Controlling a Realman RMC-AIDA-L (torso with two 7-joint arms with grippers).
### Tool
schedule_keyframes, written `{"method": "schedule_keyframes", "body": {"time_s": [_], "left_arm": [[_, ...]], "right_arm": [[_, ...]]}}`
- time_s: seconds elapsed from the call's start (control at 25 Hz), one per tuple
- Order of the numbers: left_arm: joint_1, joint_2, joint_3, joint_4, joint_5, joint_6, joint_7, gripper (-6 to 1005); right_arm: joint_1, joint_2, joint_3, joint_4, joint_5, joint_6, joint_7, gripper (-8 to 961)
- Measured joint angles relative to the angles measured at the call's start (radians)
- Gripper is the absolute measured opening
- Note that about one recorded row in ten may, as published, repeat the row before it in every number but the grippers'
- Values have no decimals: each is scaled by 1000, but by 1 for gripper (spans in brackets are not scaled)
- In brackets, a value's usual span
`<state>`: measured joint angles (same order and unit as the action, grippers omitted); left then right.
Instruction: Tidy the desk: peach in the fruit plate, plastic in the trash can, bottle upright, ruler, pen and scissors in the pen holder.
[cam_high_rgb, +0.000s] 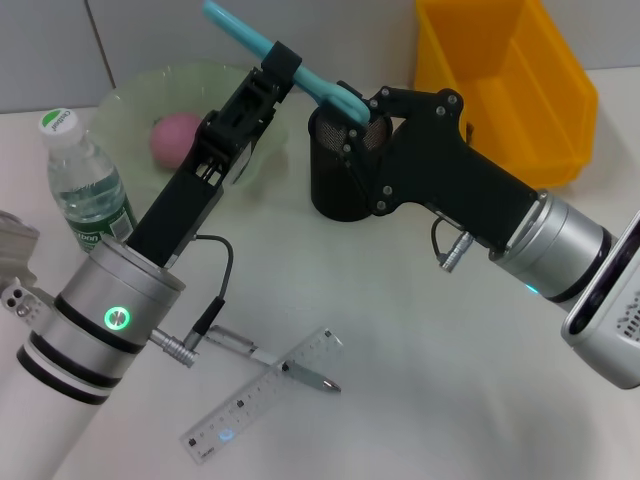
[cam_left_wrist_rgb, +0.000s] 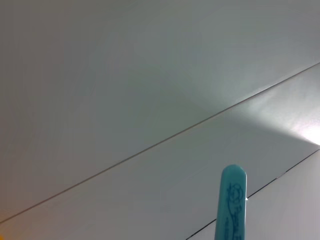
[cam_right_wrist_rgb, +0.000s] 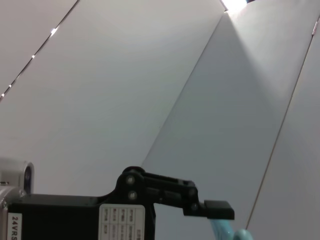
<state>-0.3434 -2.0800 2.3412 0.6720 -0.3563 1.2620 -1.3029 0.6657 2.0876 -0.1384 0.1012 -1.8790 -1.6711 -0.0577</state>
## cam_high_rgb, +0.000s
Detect black mesh pen holder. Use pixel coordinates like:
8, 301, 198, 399
307, 106, 396, 223

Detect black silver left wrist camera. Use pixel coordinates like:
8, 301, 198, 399
0, 209, 42, 289

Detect yellow plastic storage bin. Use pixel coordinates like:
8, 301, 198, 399
413, 0, 600, 190

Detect pink peach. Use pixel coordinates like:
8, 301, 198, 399
151, 112, 203, 171

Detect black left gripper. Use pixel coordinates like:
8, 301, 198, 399
124, 104, 254, 270

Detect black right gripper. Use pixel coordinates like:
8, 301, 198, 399
335, 78, 545, 251

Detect transparent plastic ruler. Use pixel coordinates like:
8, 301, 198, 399
179, 327, 346, 459

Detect white grey ballpoint pen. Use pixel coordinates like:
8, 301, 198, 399
203, 324, 343, 396

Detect left gripper cable with connector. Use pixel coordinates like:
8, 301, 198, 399
151, 233, 236, 370

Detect green glass fruit plate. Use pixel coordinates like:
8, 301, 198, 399
94, 60, 292, 194

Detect blue capped scissors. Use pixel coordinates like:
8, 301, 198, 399
201, 0, 375, 125

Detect clear water bottle green label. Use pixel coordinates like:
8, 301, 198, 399
38, 107, 140, 257

